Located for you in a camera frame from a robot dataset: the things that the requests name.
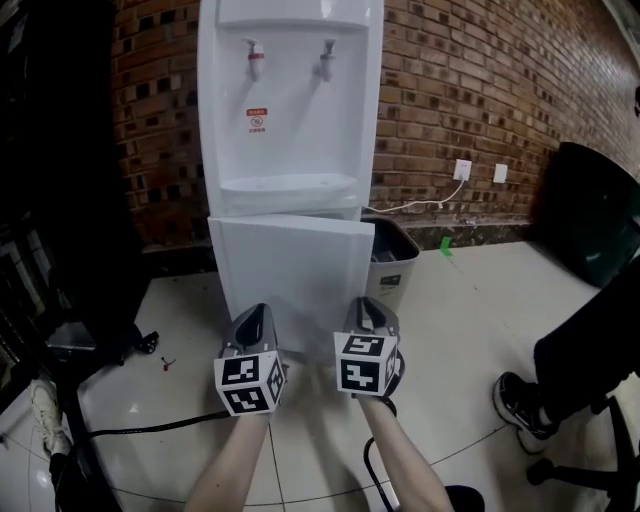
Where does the person's left forearm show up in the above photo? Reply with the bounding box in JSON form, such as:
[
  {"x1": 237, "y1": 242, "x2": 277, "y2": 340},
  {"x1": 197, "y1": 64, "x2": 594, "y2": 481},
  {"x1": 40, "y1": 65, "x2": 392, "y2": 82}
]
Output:
[{"x1": 181, "y1": 411, "x2": 274, "y2": 512}]

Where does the person's trouser leg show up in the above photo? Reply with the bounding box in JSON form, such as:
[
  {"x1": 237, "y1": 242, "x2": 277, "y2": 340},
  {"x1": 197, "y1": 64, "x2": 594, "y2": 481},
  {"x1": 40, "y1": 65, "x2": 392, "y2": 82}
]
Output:
[
  {"x1": 48, "y1": 447, "x2": 81, "y2": 512},
  {"x1": 443, "y1": 483, "x2": 487, "y2": 512}
]

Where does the black padded chair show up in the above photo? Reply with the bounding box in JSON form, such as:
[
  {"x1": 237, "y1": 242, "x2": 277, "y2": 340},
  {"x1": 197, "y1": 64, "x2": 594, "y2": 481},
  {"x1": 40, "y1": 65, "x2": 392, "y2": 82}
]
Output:
[{"x1": 528, "y1": 141, "x2": 640, "y2": 290}]

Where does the person's left trouser leg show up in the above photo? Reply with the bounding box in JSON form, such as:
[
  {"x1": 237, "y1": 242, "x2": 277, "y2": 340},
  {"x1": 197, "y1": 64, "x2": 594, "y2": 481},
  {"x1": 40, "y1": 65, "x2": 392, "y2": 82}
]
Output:
[{"x1": 48, "y1": 447, "x2": 81, "y2": 512}]

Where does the white power cord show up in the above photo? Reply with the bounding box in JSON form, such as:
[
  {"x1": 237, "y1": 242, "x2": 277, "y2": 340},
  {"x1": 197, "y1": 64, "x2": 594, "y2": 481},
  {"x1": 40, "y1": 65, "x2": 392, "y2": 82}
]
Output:
[{"x1": 361, "y1": 176, "x2": 469, "y2": 215}]

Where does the person's right forearm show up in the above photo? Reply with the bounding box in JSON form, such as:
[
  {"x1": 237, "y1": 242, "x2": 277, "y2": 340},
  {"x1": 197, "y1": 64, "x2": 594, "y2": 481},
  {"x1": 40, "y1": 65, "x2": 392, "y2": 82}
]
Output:
[{"x1": 356, "y1": 396, "x2": 454, "y2": 512}]

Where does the white drip tray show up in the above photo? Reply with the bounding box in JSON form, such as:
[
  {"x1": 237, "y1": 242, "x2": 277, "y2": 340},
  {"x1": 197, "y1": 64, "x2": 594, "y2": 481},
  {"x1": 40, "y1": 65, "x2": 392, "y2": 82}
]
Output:
[{"x1": 219, "y1": 172, "x2": 359, "y2": 212}]

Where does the person's right trouser leg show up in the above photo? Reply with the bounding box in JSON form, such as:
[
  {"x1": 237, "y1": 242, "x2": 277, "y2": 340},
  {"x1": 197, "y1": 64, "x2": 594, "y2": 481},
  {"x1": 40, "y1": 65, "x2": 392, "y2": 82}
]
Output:
[{"x1": 443, "y1": 483, "x2": 487, "y2": 512}]

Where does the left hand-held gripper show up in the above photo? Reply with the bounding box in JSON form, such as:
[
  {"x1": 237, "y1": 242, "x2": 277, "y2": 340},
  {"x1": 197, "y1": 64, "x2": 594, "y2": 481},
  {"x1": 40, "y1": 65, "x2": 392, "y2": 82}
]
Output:
[{"x1": 213, "y1": 302, "x2": 289, "y2": 418}]

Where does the black metal rack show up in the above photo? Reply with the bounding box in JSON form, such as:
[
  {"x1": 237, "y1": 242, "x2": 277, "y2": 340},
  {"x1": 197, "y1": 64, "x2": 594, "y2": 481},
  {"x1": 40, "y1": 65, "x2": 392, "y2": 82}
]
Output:
[{"x1": 0, "y1": 0, "x2": 147, "y2": 374}]

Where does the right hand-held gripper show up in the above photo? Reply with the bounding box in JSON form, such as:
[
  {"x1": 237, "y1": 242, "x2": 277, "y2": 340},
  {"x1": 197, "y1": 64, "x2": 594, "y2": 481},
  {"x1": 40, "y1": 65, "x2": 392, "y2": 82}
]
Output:
[{"x1": 333, "y1": 296, "x2": 406, "y2": 400}]

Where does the white water dispenser front panel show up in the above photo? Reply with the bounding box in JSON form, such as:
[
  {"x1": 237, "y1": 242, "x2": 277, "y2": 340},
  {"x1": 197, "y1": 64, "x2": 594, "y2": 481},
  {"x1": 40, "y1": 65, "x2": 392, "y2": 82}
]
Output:
[{"x1": 206, "y1": 213, "x2": 378, "y2": 354}]

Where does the white dispenser tap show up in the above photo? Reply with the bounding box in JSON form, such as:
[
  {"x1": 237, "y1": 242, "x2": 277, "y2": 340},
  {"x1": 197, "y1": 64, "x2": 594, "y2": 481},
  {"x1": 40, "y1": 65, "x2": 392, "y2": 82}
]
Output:
[{"x1": 311, "y1": 39, "x2": 339, "y2": 83}]

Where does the person's white left sneaker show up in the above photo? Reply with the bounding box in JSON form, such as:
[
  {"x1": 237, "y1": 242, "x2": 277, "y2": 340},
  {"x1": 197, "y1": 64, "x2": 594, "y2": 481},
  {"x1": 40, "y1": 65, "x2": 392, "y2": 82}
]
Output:
[{"x1": 28, "y1": 378, "x2": 72, "y2": 457}]

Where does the grey trash bin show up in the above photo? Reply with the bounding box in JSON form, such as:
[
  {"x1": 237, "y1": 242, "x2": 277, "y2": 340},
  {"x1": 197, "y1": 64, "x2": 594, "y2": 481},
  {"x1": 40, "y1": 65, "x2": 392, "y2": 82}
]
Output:
[{"x1": 361, "y1": 215, "x2": 422, "y2": 315}]

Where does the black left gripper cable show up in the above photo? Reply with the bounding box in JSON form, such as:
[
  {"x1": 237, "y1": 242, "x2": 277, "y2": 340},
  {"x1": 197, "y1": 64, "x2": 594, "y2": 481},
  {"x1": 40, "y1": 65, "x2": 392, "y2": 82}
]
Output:
[{"x1": 83, "y1": 409, "x2": 232, "y2": 440}]

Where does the red warning sticker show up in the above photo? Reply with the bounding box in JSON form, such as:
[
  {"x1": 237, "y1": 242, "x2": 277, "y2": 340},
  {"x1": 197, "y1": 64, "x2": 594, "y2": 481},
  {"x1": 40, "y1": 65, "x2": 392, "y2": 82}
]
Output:
[{"x1": 245, "y1": 106, "x2": 269, "y2": 134}]

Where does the red dispenser tap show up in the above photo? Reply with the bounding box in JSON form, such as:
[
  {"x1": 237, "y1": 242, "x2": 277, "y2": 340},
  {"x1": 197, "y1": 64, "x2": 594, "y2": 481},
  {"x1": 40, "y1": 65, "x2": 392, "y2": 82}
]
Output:
[{"x1": 240, "y1": 36, "x2": 267, "y2": 84}]

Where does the black swivel chair base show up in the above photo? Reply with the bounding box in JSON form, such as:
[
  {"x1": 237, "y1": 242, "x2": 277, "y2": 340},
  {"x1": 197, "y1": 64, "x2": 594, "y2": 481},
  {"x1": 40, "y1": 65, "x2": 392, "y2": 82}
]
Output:
[{"x1": 526, "y1": 393, "x2": 640, "y2": 487}]

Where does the white water dispenser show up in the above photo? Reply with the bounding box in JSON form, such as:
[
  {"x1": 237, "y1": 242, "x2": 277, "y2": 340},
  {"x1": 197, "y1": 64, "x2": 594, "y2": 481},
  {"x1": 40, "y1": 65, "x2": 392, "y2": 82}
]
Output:
[{"x1": 196, "y1": 0, "x2": 387, "y2": 362}]

